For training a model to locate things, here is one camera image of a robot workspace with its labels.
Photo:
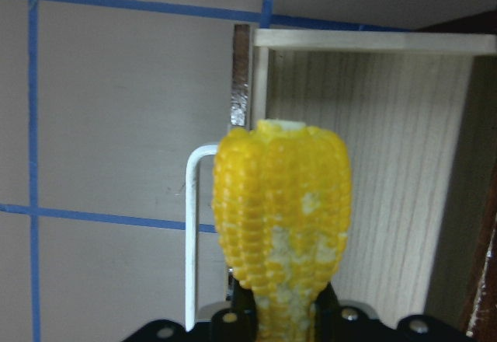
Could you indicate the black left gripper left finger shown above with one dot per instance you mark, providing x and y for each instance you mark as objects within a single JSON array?
[{"x": 242, "y": 300}]

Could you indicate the dark wooden drawer cabinet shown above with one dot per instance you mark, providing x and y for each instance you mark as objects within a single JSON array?
[{"x": 481, "y": 260}]

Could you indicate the white drawer handle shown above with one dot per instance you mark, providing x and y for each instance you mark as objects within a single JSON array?
[{"x": 192, "y": 228}]

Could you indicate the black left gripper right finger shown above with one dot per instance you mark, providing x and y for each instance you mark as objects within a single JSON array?
[{"x": 325, "y": 306}]

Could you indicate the yellow corn cob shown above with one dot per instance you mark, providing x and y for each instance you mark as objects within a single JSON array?
[{"x": 282, "y": 200}]

